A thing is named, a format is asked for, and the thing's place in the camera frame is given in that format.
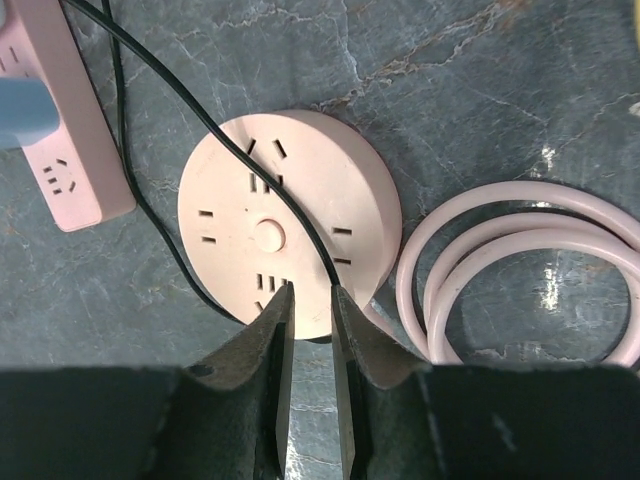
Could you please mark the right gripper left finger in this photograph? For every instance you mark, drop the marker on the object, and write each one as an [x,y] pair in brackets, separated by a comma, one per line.
[224,417]

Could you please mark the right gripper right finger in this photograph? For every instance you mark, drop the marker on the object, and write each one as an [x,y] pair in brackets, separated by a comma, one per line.
[403,418]

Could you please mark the pink round power socket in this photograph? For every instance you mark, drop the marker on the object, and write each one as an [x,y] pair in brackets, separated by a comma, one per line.
[244,243]

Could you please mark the pink long power strip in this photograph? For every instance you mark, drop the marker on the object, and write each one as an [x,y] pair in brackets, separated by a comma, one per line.
[78,167]

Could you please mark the blue charger adapter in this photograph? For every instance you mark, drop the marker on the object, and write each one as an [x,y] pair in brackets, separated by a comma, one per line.
[28,113]

